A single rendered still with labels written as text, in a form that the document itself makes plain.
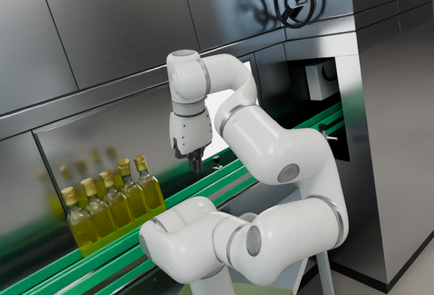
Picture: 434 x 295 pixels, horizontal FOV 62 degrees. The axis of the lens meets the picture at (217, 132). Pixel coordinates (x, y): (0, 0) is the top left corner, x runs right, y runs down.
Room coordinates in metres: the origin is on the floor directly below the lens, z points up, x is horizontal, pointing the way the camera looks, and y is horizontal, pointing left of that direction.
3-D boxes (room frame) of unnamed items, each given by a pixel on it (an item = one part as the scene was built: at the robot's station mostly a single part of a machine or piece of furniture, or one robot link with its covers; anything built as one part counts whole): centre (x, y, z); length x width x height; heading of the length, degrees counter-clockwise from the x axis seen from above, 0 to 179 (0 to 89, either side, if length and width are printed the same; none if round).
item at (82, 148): (1.33, 0.16, 1.15); 0.90 x 0.03 x 0.34; 125
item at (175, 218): (0.70, 0.11, 1.08); 0.13 x 0.10 x 0.16; 121
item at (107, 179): (1.03, 0.35, 1.14); 0.04 x 0.04 x 0.04
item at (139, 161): (1.09, 0.26, 1.14); 0.04 x 0.04 x 0.04
